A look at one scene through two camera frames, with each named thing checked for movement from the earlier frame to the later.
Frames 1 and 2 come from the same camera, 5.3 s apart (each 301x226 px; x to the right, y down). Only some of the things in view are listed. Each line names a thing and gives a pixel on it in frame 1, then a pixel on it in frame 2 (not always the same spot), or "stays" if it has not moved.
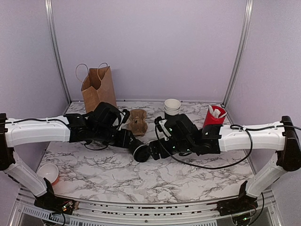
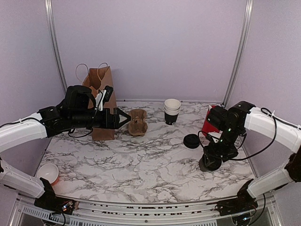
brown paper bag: (98, 87) stays
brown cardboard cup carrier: (138, 122) stays
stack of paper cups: (172, 106) stays
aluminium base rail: (23, 211) stays
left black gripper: (123, 141) to (114, 123)
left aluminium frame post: (48, 4) stays
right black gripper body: (182, 147) to (226, 147)
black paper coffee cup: (134, 143) to (209, 162)
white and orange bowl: (50, 171) stays
